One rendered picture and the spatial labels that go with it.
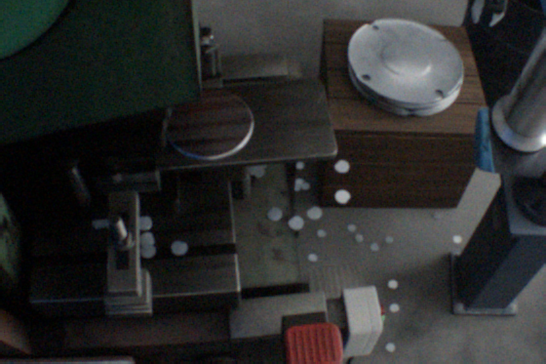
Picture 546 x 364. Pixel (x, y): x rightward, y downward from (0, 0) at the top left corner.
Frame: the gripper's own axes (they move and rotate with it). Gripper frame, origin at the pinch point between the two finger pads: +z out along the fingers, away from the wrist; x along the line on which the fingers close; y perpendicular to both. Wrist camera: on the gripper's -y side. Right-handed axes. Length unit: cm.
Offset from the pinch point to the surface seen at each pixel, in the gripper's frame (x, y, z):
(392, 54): 19.4, 0.6, 16.7
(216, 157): 45, -63, -22
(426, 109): 9.7, -13.1, 19.3
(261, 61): 45, -32, -8
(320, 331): 27, -84, -20
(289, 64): 41, -29, -6
